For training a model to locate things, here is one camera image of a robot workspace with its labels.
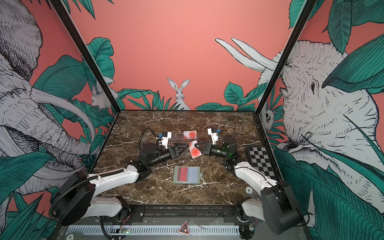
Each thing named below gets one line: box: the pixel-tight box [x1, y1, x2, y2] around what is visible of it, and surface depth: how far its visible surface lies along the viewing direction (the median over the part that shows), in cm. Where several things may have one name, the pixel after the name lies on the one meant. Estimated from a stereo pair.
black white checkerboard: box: [246, 145, 280, 182], surface depth 95 cm
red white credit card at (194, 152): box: [188, 140, 202, 159], surface depth 78 cm
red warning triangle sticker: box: [177, 219, 191, 236], surface depth 71 cm
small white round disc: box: [245, 187, 253, 194], surface depth 83 cm
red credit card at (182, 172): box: [177, 167, 188, 182], surface depth 89 cm
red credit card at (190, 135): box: [183, 130, 197, 140], surface depth 97 cm
